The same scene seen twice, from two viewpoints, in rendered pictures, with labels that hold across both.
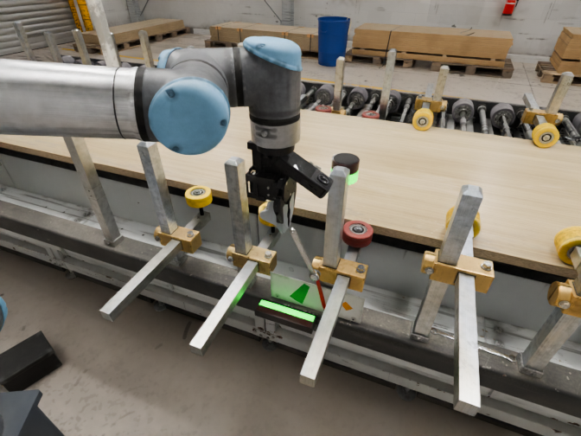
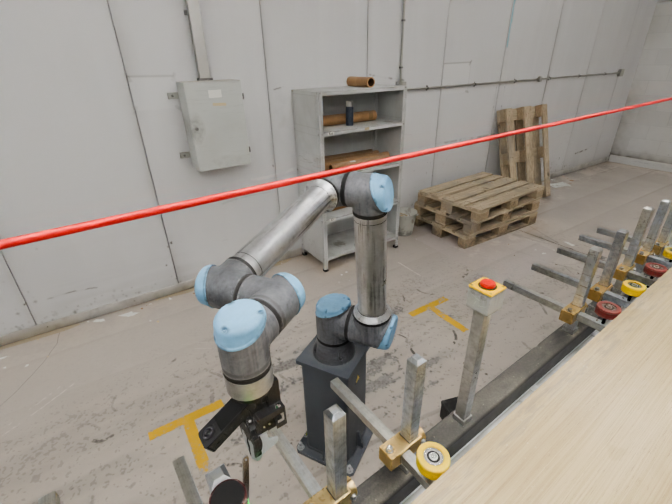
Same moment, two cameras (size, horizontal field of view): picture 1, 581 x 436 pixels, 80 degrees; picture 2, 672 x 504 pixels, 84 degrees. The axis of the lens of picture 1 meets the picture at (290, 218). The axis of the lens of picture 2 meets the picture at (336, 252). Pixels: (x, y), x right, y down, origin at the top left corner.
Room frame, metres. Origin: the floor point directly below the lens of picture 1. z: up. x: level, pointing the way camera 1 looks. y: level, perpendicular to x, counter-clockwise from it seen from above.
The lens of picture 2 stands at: (1.03, -0.32, 1.77)
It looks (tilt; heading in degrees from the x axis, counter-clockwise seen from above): 27 degrees down; 123
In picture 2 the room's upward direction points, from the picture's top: 1 degrees counter-clockwise
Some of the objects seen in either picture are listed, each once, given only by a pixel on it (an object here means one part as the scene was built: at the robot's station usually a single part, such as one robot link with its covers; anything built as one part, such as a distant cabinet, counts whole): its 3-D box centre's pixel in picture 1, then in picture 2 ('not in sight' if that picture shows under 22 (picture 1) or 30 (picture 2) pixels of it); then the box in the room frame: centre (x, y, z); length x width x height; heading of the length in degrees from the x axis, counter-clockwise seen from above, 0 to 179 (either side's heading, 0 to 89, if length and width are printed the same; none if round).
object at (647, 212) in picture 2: not in sight; (631, 254); (1.36, 1.76, 0.91); 0.04 x 0.04 x 0.48; 69
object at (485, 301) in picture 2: not in sight; (485, 297); (0.91, 0.61, 1.18); 0.07 x 0.07 x 0.08; 69
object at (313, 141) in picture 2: not in sight; (350, 177); (-0.72, 2.65, 0.78); 0.90 x 0.45 x 1.55; 65
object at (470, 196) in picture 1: (439, 278); not in sight; (0.54, -0.34, 0.91); 0.04 x 0.04 x 0.48; 69
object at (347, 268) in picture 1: (339, 271); not in sight; (0.62, -0.12, 0.85); 0.14 x 0.06 x 0.05; 69
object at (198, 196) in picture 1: (200, 206); (431, 469); (0.90, 0.29, 0.85); 0.08 x 0.08 x 0.11
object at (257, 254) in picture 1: (252, 258); (330, 501); (0.71, 0.11, 0.81); 0.14 x 0.06 x 0.05; 69
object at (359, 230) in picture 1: (355, 243); not in sight; (0.72, -0.18, 0.85); 0.08 x 0.08 x 0.11
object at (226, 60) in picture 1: (202, 80); (271, 302); (0.57, 0.14, 1.33); 0.12 x 0.12 x 0.09; 9
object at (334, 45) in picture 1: (333, 41); not in sight; (6.55, -0.73, 0.36); 0.59 x 0.57 x 0.73; 155
